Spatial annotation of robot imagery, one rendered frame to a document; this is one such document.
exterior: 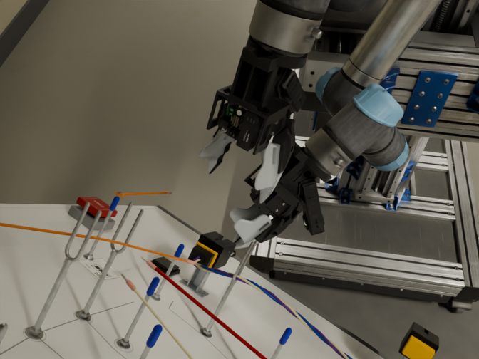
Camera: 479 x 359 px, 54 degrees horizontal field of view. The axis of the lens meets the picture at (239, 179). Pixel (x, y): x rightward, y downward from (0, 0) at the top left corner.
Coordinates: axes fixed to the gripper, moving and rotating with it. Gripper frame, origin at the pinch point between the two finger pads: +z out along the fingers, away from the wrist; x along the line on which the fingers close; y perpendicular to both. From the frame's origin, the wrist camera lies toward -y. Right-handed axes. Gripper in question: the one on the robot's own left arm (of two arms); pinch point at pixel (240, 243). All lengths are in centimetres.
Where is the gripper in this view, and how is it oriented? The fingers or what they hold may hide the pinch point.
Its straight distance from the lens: 85.1
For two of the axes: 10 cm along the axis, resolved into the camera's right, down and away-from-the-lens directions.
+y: -6.7, -5.5, -5.0
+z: -7.1, 6.6, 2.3
